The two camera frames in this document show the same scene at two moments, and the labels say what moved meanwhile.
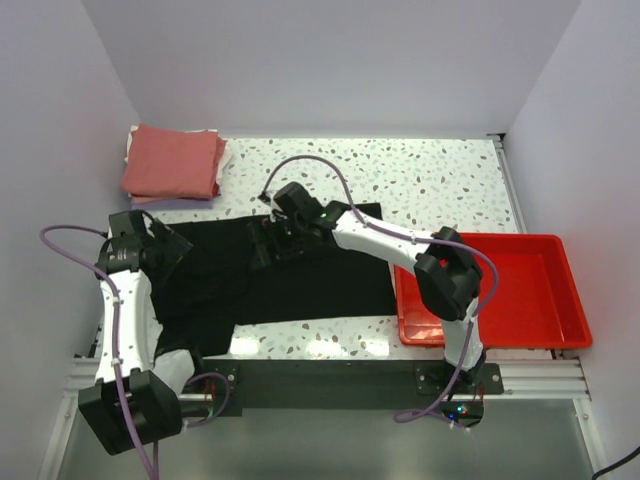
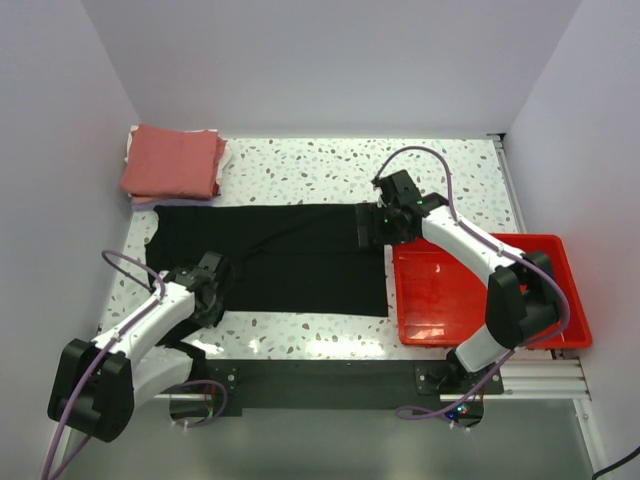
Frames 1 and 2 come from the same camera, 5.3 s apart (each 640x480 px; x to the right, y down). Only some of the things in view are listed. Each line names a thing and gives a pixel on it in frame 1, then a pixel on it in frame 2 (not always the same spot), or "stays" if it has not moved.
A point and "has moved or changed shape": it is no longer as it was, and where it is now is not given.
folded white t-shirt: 130,137 stays
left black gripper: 173,248 → 209,318
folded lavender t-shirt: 174,204 stays
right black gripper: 265,229 → 370,213
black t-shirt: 199,299 has moved or changed shape
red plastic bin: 529,297 stays
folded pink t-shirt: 174,162 stays
